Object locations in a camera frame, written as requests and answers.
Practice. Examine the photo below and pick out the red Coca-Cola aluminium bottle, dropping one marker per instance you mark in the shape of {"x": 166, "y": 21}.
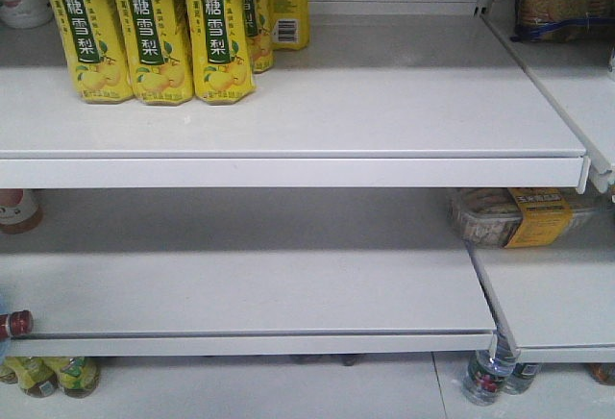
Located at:
{"x": 16, "y": 324}

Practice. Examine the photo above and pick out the clear boxed pastry pack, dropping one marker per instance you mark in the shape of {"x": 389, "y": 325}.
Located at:
{"x": 522, "y": 217}

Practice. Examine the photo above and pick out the yellow pear drink bottle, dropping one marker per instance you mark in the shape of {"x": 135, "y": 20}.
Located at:
{"x": 158, "y": 50}
{"x": 258, "y": 33}
{"x": 290, "y": 24}
{"x": 94, "y": 50}
{"x": 222, "y": 69}

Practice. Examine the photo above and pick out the clear water bottle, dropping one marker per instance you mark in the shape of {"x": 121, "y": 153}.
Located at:
{"x": 521, "y": 378}
{"x": 487, "y": 371}

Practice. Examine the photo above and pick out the peach orange drink bottle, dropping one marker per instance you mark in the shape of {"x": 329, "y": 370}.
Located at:
{"x": 20, "y": 211}

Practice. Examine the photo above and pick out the green label tea bottle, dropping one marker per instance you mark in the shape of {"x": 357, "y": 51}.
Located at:
{"x": 78, "y": 377}
{"x": 34, "y": 377}

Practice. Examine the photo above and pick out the biscuit bag blue label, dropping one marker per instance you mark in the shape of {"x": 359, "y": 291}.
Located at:
{"x": 564, "y": 20}

